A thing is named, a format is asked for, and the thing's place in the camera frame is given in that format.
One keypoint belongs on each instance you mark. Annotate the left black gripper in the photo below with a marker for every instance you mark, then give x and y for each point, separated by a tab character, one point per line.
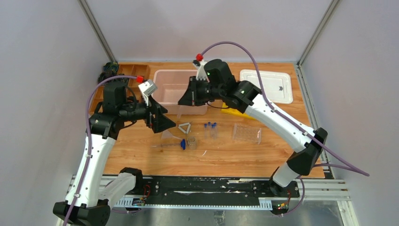
150	115

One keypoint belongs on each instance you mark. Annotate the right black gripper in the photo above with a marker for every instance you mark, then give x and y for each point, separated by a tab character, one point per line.
191	97

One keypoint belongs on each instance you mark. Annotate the blue capped test tube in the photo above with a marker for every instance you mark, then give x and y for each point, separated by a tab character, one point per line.
215	130
205	130
209	125

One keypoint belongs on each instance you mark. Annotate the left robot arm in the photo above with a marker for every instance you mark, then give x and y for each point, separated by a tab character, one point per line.
86	204

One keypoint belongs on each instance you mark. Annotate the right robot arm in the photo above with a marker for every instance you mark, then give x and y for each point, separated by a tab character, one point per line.
214	81

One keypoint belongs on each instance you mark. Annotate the clear plastic funnel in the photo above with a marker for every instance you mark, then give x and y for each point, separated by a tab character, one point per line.
167	134

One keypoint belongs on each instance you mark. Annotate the pink plastic bin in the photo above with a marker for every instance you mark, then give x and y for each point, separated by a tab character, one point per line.
171	86

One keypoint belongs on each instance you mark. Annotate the clay pipe triangle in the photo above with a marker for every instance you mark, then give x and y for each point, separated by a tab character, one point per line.
185	127

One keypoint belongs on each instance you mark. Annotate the small glass jar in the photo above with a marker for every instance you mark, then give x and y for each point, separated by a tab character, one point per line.
192	143

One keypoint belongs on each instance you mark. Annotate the yellow test tube rack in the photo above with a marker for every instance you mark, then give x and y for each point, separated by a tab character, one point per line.
234	112

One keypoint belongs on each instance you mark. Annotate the wooden compartment tray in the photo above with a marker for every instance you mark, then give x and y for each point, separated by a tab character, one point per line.
140	70

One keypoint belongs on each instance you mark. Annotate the clear well plate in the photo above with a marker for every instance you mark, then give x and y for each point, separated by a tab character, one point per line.
247	133

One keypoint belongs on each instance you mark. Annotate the white plastic lid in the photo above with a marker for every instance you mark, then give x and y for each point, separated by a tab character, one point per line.
277	85

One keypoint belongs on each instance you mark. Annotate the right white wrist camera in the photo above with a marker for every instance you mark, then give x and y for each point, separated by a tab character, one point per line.
201	73

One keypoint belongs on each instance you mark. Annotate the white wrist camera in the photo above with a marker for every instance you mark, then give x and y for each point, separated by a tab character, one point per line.
201	73
147	88

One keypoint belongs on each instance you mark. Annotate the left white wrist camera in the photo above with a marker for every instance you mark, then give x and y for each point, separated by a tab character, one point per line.
147	88

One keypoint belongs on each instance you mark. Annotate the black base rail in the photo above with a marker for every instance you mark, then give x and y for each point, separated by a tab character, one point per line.
173	191

